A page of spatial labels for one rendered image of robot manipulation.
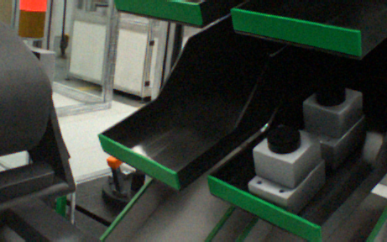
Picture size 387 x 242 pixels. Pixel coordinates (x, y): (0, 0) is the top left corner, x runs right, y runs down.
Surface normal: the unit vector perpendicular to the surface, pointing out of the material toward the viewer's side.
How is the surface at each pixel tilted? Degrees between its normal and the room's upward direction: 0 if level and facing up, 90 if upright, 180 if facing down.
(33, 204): 10
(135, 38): 90
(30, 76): 49
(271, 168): 115
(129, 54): 90
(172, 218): 45
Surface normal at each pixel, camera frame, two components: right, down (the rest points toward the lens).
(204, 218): -0.46, -0.65
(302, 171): 0.67, 0.22
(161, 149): -0.22, -0.86
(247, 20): -0.74, 0.46
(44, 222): 0.25, -0.92
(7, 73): 0.68, -0.47
